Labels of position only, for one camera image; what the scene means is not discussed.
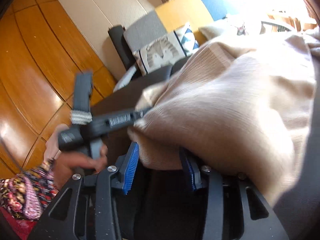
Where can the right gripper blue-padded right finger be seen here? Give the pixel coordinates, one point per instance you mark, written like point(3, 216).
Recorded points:
point(192, 168)

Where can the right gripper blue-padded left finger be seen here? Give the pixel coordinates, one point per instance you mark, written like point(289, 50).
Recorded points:
point(126, 169)

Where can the beige knit sweater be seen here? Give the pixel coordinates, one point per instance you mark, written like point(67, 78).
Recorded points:
point(242, 104)

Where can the floral patterned sleeve forearm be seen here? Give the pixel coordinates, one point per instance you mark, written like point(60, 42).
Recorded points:
point(26, 195)

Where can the person's left hand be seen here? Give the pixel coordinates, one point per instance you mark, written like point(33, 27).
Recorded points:
point(65, 163)

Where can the wooden panel wardrobe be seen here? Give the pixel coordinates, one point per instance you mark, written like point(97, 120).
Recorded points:
point(41, 53)

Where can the black rolled mat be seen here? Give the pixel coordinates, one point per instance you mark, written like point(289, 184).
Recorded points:
point(116, 35)

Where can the tiger print cushion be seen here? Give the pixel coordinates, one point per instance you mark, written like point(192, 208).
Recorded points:
point(167, 50)

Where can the deer print cushion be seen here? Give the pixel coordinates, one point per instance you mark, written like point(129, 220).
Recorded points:
point(210, 31)

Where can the grey yellow blue sofa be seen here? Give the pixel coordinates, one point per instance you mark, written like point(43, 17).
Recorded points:
point(235, 16)

